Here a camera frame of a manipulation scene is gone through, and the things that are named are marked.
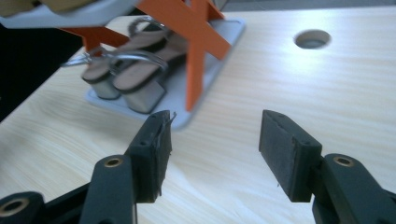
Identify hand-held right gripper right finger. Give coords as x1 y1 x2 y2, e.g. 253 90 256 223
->
259 109 396 224

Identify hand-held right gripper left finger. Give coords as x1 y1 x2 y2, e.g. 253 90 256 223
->
78 109 174 224

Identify silver strap heeled sandal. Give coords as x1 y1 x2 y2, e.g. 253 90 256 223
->
61 17 171 101
106 31 191 115

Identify white shoe rack orange braces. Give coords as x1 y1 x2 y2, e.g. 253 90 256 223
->
0 0 247 132

